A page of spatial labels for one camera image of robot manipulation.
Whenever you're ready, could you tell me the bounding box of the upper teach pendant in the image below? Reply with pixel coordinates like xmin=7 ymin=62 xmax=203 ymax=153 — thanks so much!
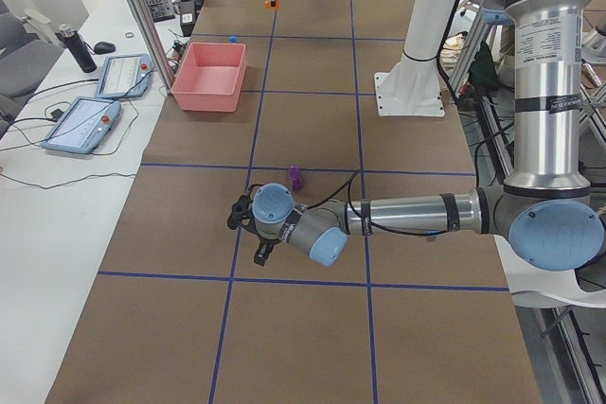
xmin=95 ymin=54 xmax=154 ymax=99

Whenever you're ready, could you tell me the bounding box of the orange toy block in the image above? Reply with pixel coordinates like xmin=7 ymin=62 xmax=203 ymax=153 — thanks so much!
xmin=264 ymin=0 xmax=280 ymax=10

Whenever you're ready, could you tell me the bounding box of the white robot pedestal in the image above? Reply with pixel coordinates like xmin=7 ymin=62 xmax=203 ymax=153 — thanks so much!
xmin=374 ymin=0 xmax=458 ymax=117

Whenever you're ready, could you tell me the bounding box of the purple toy block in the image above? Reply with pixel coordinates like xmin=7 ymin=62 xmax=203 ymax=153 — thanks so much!
xmin=289 ymin=166 xmax=303 ymax=192

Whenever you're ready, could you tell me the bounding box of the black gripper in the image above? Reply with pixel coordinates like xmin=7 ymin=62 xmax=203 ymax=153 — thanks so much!
xmin=243 ymin=222 xmax=279 ymax=266

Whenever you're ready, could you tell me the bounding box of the black keyboard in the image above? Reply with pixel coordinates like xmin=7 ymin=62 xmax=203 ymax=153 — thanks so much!
xmin=145 ymin=0 xmax=175 ymax=23

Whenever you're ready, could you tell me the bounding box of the black water bottle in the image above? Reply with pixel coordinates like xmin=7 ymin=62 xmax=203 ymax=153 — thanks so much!
xmin=59 ymin=24 xmax=97 ymax=73

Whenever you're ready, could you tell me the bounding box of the black computer mouse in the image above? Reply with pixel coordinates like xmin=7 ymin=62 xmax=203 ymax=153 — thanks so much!
xmin=93 ymin=42 xmax=116 ymax=55

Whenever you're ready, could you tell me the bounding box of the teach pendant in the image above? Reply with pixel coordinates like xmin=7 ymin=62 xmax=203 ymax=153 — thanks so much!
xmin=41 ymin=97 xmax=122 ymax=154
xmin=95 ymin=54 xmax=154 ymax=99

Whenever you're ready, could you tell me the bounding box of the aluminium frame post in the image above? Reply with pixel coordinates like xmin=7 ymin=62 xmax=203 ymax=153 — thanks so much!
xmin=127 ymin=0 xmax=175 ymax=93

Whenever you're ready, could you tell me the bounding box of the white chair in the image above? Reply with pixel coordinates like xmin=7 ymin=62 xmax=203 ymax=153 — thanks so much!
xmin=494 ymin=236 xmax=605 ymax=309

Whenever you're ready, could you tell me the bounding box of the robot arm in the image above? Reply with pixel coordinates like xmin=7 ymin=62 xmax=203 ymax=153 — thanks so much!
xmin=228 ymin=0 xmax=605 ymax=272

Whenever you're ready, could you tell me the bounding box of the lower teach pendant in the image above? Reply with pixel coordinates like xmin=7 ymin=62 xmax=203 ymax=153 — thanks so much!
xmin=41 ymin=97 xmax=122 ymax=154

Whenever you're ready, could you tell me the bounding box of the pink plastic box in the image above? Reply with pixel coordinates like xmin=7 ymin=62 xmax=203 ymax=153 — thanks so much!
xmin=170 ymin=43 xmax=247 ymax=113

